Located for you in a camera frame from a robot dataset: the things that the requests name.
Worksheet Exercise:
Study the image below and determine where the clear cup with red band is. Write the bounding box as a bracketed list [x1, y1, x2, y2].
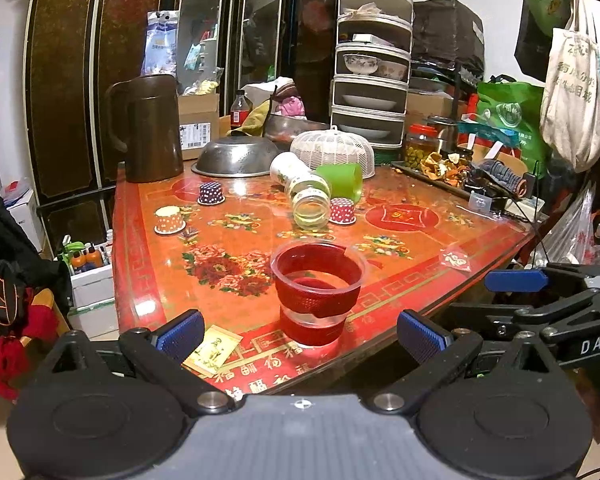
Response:
[270, 240, 368, 347]

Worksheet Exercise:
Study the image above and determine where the orange polka dot cupcake liner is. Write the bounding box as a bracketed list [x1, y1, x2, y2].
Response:
[154, 206, 186, 235]

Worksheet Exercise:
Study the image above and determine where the red lid pickle jar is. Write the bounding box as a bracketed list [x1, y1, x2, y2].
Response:
[403, 124, 440, 171]

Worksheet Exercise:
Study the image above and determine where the tray of dried peels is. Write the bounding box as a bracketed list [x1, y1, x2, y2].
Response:
[390, 148, 531, 201]

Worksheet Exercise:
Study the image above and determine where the cola bottle red label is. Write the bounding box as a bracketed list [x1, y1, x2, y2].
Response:
[230, 89, 252, 130]

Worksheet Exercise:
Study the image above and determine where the red fu paper card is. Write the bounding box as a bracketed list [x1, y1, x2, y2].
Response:
[439, 246, 471, 273]

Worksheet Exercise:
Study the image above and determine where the brown plastic pitcher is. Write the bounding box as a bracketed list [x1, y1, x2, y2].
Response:
[105, 74, 184, 183]

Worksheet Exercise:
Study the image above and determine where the steel bowl behind colander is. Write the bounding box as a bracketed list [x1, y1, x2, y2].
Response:
[263, 115, 328, 145]

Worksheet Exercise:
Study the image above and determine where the red polka dot cupcake liner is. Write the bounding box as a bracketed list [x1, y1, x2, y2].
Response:
[328, 197, 356, 226]

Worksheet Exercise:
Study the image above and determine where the black bag on shelf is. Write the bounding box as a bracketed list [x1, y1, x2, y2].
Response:
[412, 0, 484, 79]

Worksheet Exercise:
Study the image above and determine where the white mesh food cover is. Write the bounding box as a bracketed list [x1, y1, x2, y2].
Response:
[290, 129, 375, 179]

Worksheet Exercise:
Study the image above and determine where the green plastic cup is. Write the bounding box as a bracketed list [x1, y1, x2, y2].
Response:
[315, 162, 363, 204]

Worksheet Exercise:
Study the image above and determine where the purple polka dot cupcake liner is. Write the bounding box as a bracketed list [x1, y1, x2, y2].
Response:
[197, 181, 225, 206]

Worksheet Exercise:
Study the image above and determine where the white paper cup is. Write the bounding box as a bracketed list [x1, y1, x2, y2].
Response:
[270, 152, 311, 190]

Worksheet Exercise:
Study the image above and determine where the cardboard box with label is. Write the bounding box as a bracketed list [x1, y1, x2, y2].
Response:
[178, 93, 220, 160]

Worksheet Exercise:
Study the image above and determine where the clear glass jar with labels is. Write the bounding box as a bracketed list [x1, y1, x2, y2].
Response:
[287, 174, 330, 230]

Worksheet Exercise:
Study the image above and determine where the gold paper card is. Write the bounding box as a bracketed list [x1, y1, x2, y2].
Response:
[183, 325, 242, 377]

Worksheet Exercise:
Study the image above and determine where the green shopping bag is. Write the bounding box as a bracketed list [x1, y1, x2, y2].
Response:
[477, 75, 550, 178]

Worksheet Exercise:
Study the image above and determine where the blue white snack bag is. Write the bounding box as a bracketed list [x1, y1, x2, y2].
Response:
[140, 11, 180, 76]

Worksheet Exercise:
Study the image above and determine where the beige tote bag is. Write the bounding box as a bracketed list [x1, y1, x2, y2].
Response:
[540, 0, 600, 172]

